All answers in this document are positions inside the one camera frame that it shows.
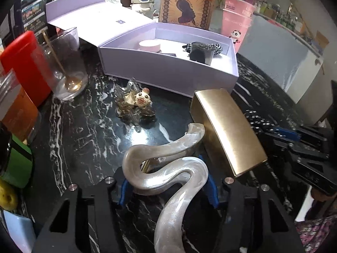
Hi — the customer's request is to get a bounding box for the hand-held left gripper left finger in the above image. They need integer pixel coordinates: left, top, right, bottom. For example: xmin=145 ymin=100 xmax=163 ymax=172
xmin=33 ymin=176 xmax=132 ymax=253

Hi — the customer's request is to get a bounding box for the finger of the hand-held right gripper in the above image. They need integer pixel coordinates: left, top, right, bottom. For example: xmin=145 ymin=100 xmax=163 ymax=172
xmin=274 ymin=126 xmax=329 ymax=151
xmin=265 ymin=133 xmax=330 ymax=164

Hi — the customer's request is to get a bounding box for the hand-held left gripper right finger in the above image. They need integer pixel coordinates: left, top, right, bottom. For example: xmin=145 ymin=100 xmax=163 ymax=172
xmin=199 ymin=155 xmax=304 ymax=253

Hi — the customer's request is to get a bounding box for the black polka dot scrunchie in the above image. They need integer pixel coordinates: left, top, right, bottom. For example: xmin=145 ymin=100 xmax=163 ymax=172
xmin=243 ymin=109 xmax=281 ymax=138

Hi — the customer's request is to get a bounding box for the pearl white hair claw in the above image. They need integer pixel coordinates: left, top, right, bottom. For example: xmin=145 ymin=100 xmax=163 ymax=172
xmin=122 ymin=122 xmax=210 ymax=253

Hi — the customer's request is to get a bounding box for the gold box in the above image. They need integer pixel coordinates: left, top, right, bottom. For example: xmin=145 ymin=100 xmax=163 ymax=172
xmin=190 ymin=89 xmax=268 ymax=178

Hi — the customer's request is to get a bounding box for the amber hair clip with bear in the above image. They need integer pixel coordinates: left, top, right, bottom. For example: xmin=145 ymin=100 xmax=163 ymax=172
xmin=114 ymin=78 xmax=156 ymax=133

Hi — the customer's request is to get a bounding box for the black white gingham scrunchie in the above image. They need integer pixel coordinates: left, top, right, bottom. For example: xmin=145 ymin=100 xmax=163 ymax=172
xmin=182 ymin=42 xmax=223 ymax=57

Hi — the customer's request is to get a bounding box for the purple gift box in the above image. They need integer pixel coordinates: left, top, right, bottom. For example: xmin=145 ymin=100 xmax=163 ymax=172
xmin=45 ymin=0 xmax=239 ymax=97

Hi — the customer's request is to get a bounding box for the pink round case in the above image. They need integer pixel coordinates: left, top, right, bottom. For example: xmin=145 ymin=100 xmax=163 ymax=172
xmin=139 ymin=40 xmax=161 ymax=54

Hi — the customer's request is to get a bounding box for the person's right hand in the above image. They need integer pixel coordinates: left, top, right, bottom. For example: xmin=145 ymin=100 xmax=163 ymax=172
xmin=310 ymin=189 xmax=331 ymax=204

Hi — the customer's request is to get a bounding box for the dark jar with green label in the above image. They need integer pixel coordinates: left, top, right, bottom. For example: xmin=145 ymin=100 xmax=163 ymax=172
xmin=0 ymin=122 xmax=33 ymax=188

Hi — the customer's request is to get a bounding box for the light blue case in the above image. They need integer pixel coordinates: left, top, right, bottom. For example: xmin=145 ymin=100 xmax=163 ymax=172
xmin=3 ymin=209 xmax=36 ymax=247

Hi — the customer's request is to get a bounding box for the yellow-green fruit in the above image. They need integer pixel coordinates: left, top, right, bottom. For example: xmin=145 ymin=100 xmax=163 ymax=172
xmin=0 ymin=179 xmax=19 ymax=212

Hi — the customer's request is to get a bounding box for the row of cosmetic bottles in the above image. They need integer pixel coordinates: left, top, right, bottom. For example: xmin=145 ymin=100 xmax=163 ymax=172
xmin=254 ymin=1 xmax=304 ymax=31

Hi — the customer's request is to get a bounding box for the pink panda paper cup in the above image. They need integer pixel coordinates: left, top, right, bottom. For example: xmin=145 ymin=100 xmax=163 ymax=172
xmin=224 ymin=0 xmax=256 ymax=17
xmin=221 ymin=10 xmax=254 ymax=47

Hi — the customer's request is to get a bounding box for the gold spoon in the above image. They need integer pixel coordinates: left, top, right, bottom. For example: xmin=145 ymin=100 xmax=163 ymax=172
xmin=42 ymin=30 xmax=83 ymax=92

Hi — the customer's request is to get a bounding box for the clear jar with orange contents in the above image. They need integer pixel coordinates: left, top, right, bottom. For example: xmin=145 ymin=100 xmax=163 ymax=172
xmin=0 ymin=69 xmax=41 ymax=143

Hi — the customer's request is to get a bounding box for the clear drinking glass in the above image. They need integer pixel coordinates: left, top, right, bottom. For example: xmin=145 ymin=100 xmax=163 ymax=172
xmin=42 ymin=27 xmax=89 ymax=101

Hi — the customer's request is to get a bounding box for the red canister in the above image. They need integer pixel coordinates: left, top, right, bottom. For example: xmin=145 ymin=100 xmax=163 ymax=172
xmin=0 ymin=31 xmax=52 ymax=107

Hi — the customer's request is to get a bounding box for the brown printed paper bag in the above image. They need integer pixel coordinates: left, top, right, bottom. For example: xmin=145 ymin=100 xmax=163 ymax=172
xmin=158 ymin=0 xmax=218 ymax=31

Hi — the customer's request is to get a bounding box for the white kettle-shaped bottle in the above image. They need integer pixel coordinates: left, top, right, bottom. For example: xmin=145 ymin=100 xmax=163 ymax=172
xmin=131 ymin=0 xmax=156 ymax=19

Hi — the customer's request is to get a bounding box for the black printed box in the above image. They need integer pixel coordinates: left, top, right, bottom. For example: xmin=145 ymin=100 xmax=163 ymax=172
xmin=20 ymin=0 xmax=49 ymax=46

